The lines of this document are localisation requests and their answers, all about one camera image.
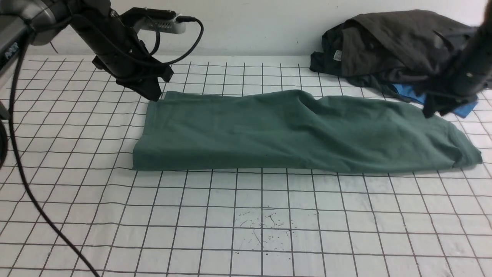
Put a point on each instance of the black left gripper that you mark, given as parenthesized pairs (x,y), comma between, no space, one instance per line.
(119,51)

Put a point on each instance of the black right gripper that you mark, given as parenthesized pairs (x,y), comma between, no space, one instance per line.
(468,74)

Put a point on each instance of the green long-sleeved shirt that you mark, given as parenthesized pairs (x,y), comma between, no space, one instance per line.
(293,130)

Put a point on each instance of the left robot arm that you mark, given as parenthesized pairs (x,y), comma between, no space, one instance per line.
(36,22)

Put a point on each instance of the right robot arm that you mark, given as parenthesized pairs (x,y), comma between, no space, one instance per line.
(481,40)

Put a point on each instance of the blue shirt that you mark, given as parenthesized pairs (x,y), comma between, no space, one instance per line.
(407,93)

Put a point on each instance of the dark olive garment pile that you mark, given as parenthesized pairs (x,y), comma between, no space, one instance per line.
(378,50)

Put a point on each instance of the white grid tablecloth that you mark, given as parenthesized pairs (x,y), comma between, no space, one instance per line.
(76,128)

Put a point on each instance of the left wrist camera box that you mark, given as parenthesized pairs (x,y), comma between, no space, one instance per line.
(163,21)

